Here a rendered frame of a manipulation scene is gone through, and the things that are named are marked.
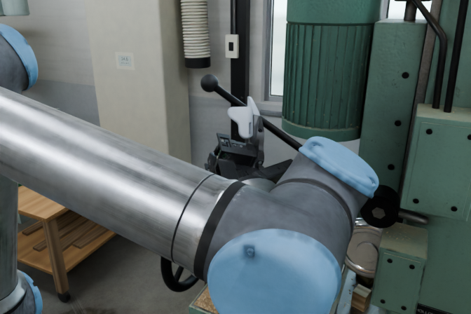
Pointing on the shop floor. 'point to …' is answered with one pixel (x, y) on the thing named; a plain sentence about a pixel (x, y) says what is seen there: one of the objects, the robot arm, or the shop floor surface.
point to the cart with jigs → (56, 237)
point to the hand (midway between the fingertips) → (238, 130)
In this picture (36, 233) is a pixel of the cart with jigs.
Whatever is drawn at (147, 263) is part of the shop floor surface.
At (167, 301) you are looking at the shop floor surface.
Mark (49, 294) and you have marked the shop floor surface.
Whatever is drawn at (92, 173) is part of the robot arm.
